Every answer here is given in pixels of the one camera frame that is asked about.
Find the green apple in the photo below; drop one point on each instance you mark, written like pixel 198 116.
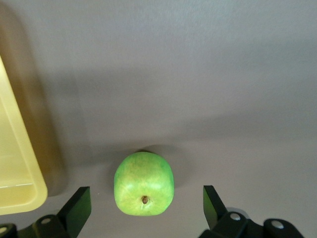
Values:
pixel 143 181

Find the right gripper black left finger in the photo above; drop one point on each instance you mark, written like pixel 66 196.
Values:
pixel 71 218

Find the brown table mat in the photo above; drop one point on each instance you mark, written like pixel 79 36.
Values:
pixel 185 74

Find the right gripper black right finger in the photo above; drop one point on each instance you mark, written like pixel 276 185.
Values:
pixel 223 223

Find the yellow plastic tray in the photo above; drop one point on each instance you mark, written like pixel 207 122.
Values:
pixel 12 161

